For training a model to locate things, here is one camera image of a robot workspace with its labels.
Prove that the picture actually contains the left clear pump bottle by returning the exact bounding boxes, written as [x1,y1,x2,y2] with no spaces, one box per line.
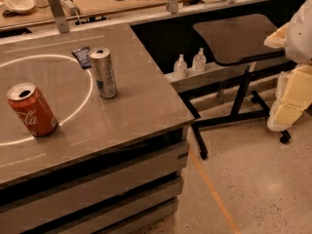
[174,54,187,79]

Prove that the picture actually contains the right clear pump bottle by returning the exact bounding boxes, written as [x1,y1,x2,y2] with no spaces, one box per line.
[192,48,207,71]

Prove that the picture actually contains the dark blue snack packet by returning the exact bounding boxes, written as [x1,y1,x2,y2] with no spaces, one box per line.
[71,47,92,68]

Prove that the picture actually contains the white power strip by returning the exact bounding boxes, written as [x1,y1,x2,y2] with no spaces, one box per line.
[59,0,80,17]

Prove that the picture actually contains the red coca-cola can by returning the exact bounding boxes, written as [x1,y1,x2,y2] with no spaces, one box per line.
[7,83,58,137]

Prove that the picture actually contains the silver redbull can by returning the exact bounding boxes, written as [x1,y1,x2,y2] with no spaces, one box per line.
[89,48,118,98]

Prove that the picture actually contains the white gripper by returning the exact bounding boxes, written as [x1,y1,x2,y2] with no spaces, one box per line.
[264,0,312,132]

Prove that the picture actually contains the white bowl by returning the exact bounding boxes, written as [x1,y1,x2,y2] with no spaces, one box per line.
[4,0,35,15]

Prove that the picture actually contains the clear pump bottle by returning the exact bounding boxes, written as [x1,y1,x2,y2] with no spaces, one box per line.
[174,54,187,79]
[192,48,207,71]

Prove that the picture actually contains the left metal bracket post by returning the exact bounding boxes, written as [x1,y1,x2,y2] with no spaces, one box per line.
[48,0,69,33]

